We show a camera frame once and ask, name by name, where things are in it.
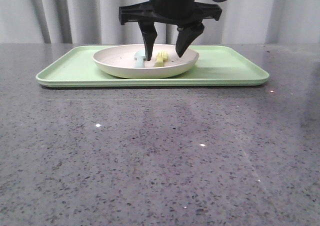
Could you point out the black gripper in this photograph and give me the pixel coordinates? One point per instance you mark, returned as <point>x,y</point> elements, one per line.
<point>186,14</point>

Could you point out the yellow plastic fork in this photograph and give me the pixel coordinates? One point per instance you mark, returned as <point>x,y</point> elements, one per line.
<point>160,58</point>

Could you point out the light blue plastic spoon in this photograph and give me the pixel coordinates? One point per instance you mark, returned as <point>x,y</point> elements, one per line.
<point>139,57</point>

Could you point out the cream white round plate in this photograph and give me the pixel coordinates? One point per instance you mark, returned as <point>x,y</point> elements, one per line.
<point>120,61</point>

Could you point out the light green plastic tray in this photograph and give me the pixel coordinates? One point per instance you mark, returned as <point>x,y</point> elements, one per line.
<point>216,66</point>

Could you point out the grey pleated curtain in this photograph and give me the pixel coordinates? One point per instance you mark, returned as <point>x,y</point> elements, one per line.
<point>97,22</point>

